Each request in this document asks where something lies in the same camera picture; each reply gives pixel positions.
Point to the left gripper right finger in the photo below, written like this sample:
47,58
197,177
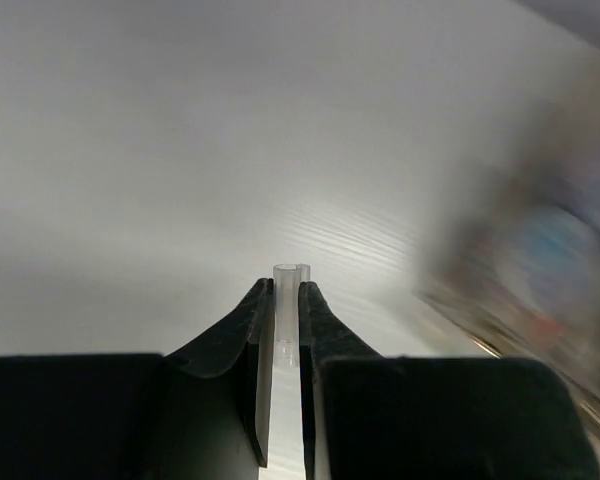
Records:
367,416

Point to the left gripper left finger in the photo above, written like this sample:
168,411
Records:
201,412

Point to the clear pen cap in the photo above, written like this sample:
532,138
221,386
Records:
286,282

